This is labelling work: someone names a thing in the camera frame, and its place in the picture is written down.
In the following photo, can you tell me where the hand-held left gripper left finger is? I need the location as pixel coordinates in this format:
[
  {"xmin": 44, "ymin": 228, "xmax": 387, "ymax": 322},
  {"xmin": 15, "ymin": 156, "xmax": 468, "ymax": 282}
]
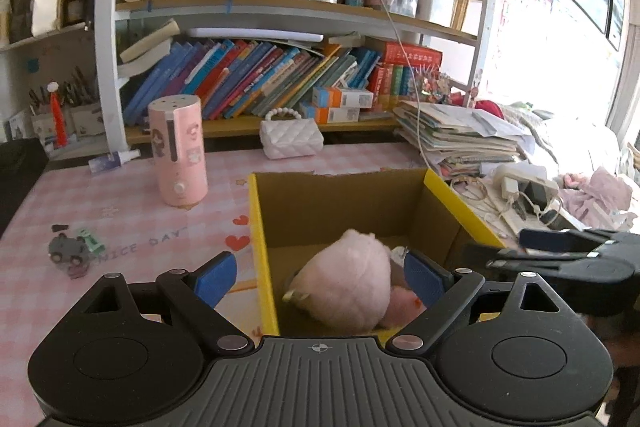
[{"xmin": 50, "ymin": 251, "xmax": 255, "ymax": 355}]

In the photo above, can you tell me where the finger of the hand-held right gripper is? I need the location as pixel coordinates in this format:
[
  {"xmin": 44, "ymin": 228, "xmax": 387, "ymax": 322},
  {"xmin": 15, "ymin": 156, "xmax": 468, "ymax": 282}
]
[
  {"xmin": 462, "ymin": 243, "xmax": 595, "ymax": 276},
  {"xmin": 519, "ymin": 228, "xmax": 610, "ymax": 254}
]

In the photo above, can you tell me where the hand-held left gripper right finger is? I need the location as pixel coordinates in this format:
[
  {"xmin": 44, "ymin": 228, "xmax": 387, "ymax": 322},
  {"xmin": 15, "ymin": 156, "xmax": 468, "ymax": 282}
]
[{"xmin": 391, "ymin": 250, "xmax": 583, "ymax": 354}]

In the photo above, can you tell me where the pink plush toy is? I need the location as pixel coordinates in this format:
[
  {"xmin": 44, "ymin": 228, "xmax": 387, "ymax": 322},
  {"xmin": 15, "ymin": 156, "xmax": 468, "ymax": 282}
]
[{"xmin": 281, "ymin": 228, "xmax": 394, "ymax": 336}]

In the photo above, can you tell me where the cardboard box with yellow edges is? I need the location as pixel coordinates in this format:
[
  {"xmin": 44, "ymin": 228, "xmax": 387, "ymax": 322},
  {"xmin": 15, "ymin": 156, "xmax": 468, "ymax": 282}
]
[{"xmin": 247, "ymin": 168, "xmax": 506, "ymax": 338}]

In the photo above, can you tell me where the small pink plush piece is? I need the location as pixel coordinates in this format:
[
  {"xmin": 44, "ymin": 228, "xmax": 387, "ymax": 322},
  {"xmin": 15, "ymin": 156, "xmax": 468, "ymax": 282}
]
[{"xmin": 382, "ymin": 286, "xmax": 427, "ymax": 329}]

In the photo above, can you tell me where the white power adapter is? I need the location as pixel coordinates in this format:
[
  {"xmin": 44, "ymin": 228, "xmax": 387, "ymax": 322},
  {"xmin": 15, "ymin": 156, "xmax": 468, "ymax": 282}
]
[{"xmin": 492, "ymin": 163, "xmax": 559, "ymax": 198}]

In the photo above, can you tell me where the pink crumpled cloth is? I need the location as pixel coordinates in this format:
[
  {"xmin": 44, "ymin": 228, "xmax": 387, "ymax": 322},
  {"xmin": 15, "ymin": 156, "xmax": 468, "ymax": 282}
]
[{"xmin": 559, "ymin": 166, "xmax": 635, "ymax": 229}]

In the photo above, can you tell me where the pink cylindrical humidifier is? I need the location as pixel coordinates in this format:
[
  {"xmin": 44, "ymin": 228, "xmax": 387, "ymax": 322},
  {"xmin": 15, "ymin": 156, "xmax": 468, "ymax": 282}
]
[{"xmin": 147, "ymin": 94, "xmax": 209, "ymax": 208}]

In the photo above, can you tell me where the stack of papers and magazines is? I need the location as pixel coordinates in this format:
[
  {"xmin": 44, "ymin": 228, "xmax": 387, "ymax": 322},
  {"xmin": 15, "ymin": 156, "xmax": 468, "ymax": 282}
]
[{"xmin": 393, "ymin": 99, "xmax": 535, "ymax": 178}]

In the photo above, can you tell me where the green toy piece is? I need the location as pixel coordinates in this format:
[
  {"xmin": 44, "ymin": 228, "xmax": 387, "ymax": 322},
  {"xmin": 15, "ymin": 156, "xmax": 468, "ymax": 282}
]
[{"xmin": 75, "ymin": 228, "xmax": 107, "ymax": 256}]

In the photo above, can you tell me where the pink checkered tablecloth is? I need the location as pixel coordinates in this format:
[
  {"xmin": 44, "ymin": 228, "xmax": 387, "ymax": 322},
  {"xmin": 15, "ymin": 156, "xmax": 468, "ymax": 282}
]
[{"xmin": 0, "ymin": 142, "xmax": 503, "ymax": 358}]

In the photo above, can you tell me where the grey toy car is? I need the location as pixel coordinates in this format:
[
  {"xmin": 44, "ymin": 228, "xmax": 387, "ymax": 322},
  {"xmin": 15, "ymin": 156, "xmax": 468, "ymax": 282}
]
[{"xmin": 47, "ymin": 232, "xmax": 87, "ymax": 266}]

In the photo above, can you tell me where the white quilted purse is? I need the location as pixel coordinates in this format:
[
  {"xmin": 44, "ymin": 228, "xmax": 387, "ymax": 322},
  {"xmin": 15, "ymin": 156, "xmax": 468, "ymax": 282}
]
[{"xmin": 258, "ymin": 107, "xmax": 324, "ymax": 160}]

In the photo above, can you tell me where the colourful figurine ornament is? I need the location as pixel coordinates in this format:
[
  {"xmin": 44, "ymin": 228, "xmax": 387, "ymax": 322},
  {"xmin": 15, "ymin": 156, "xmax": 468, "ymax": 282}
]
[{"xmin": 414, "ymin": 66, "xmax": 452, "ymax": 104}]

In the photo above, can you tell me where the orange and white carton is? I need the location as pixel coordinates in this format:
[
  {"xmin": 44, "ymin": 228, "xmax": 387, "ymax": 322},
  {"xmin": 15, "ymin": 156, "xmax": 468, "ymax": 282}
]
[
  {"xmin": 299, "ymin": 103, "xmax": 362, "ymax": 124},
  {"xmin": 312, "ymin": 85, "xmax": 374, "ymax": 110}
]

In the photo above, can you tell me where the row of blue and red books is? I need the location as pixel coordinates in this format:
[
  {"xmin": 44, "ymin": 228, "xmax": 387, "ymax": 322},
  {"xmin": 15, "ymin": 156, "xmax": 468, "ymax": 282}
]
[{"xmin": 122, "ymin": 38, "xmax": 385, "ymax": 126}]

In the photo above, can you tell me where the red and white pen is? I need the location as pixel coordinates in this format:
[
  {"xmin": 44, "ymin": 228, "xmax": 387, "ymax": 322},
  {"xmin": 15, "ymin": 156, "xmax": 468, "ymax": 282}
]
[{"xmin": 46, "ymin": 82, "xmax": 69, "ymax": 148}]

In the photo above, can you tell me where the brush holder with brushes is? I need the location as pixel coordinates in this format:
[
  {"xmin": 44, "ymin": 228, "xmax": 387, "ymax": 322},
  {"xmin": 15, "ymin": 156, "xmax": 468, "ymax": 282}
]
[{"xmin": 28, "ymin": 67, "xmax": 102, "ymax": 138}]

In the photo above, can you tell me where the beige paperback book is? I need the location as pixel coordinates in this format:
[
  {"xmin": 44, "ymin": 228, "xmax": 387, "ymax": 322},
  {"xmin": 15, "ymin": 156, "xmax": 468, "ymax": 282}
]
[{"xmin": 119, "ymin": 19, "xmax": 182, "ymax": 64}]

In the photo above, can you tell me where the white bookshelf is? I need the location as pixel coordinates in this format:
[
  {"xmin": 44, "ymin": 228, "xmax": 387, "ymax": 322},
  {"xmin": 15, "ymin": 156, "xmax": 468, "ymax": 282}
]
[{"xmin": 94, "ymin": 0, "xmax": 505, "ymax": 154}]

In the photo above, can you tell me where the white pen cup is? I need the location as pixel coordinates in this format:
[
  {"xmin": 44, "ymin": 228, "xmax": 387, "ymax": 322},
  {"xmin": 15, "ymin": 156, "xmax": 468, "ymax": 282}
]
[{"xmin": 417, "ymin": 0, "xmax": 457, "ymax": 28}]

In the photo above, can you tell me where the white hanging cable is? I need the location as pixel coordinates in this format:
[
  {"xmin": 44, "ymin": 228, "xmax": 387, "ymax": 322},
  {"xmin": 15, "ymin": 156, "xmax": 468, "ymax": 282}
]
[{"xmin": 357, "ymin": 0, "xmax": 438, "ymax": 172}]

